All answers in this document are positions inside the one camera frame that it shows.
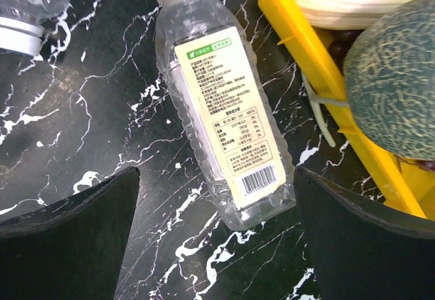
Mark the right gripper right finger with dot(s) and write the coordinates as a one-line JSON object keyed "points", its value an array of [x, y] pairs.
{"points": [[362, 249]]}

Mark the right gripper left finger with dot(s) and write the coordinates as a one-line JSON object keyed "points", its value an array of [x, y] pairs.
{"points": [[71, 249]]}

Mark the tea label clear bottle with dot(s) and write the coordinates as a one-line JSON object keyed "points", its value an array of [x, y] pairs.
{"points": [[210, 71]]}

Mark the clear bottle diagonal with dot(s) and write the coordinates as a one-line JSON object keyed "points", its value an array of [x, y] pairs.
{"points": [[21, 29]]}

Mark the yellow plastic tray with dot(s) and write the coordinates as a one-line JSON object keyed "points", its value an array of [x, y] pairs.
{"points": [[405, 186]]}

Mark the black marble mat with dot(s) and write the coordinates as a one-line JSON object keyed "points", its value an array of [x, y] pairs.
{"points": [[94, 102]]}

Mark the green netted melon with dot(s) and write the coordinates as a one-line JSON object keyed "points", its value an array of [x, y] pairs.
{"points": [[389, 81]]}

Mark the dark grape bunch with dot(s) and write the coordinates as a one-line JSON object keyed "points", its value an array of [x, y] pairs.
{"points": [[342, 41]]}

